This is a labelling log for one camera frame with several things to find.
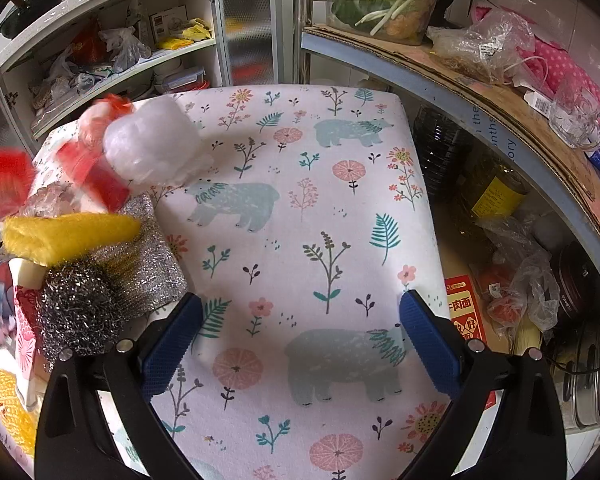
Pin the translucent plastic bag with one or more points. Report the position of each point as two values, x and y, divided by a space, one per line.
150 140

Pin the steel pot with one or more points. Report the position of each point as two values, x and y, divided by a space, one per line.
590 390

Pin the red plastic wrapper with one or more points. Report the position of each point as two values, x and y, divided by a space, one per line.
107 115

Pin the white barcode label box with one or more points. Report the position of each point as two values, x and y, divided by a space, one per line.
540 102

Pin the grey plastic bag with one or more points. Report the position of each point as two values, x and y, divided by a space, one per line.
125 47

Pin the red cardboard box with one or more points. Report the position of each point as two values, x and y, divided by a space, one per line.
97 182

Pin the red plastic bag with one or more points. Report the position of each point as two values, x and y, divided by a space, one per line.
87 42

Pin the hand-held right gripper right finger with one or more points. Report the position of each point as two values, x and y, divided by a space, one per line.
430 345

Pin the pink printed tissue pack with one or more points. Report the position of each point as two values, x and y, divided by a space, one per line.
27 355

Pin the metal pole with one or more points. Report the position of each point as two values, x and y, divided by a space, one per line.
300 20

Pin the yellow sponge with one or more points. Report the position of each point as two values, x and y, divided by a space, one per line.
70 237

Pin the yellow packets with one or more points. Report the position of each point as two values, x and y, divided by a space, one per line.
185 35

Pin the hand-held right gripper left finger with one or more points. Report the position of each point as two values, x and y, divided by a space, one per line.
172 345

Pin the green onions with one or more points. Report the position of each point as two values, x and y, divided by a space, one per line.
400 5

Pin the dark red cooker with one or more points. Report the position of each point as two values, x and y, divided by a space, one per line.
577 280

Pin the blue box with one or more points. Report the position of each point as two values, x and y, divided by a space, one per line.
599 159

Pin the oil bottle with yellow label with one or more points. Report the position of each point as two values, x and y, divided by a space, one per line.
495 195

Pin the dark bottles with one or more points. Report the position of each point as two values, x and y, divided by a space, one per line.
440 150

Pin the grey shelf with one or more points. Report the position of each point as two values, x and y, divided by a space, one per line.
505 140

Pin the yellow foam net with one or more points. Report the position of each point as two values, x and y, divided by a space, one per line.
10 405

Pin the white printed box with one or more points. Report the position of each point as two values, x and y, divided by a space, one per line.
170 22

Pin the frosted cabinet door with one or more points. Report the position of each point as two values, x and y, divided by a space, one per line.
250 25

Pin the red printed carton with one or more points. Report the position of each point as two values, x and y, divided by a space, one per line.
467 310

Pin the glass mug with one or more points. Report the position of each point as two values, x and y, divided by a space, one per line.
577 115

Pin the pink polka dot cloth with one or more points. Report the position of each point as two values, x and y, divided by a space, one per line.
575 65

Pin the clear wrinkled plastic bag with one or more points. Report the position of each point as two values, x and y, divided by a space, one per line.
535 280

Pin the red packet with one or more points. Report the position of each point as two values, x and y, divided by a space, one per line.
5 182

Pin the black pan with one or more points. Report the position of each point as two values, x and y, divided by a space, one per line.
30 7

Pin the clear plastic bag with label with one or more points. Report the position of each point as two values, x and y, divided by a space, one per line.
480 45

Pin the cardboard sheet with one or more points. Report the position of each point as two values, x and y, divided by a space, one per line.
480 90

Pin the steel wool scrubber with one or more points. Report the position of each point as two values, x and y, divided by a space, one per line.
77 307

